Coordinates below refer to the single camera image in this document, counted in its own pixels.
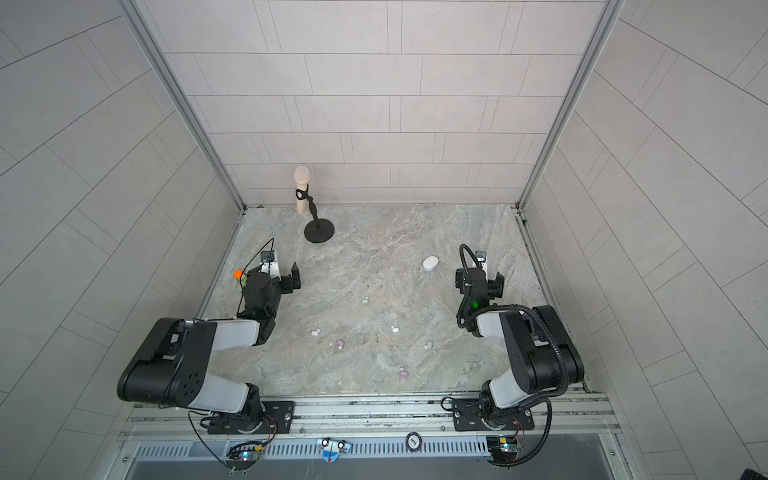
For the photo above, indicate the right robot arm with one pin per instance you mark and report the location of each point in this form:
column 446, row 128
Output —
column 543, row 359

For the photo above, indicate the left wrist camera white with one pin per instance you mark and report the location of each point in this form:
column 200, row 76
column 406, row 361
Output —
column 269, row 263

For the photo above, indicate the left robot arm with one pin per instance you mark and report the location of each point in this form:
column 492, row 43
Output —
column 170, row 368

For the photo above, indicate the blue white clip gadget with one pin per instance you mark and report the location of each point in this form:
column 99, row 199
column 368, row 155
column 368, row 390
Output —
column 332, row 449

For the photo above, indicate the green circuit board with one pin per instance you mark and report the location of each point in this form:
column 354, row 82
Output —
column 503, row 450
column 245, row 455

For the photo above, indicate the right green circuit board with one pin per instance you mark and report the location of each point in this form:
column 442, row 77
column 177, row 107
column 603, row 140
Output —
column 503, row 450

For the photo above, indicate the left green circuit board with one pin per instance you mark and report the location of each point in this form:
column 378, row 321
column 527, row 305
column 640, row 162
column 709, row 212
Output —
column 245, row 455

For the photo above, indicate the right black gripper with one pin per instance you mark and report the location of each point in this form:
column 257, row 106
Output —
column 491, row 287

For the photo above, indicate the small black round disc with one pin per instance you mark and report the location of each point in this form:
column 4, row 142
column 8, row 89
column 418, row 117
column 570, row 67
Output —
column 413, row 442

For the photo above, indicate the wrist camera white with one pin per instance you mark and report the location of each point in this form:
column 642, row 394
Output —
column 480, row 260
column 269, row 263

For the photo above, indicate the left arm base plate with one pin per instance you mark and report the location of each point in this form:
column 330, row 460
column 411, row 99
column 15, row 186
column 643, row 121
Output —
column 266, row 418

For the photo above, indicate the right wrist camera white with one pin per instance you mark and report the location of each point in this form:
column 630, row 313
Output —
column 480, row 260

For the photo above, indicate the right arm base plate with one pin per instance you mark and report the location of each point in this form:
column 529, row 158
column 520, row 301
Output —
column 468, row 417

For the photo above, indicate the black microphone stand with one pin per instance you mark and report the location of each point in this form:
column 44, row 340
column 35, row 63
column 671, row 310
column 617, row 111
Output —
column 318, row 230

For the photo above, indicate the white earbud case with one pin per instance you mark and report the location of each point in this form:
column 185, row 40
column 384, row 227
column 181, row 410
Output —
column 430, row 263

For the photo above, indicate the beige microphone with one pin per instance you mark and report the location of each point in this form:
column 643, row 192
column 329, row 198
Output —
column 301, row 177

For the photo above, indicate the aluminium front rail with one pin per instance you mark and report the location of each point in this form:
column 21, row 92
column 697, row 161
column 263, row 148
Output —
column 350, row 416

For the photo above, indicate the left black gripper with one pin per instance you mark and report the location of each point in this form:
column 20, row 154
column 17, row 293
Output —
column 285, row 282

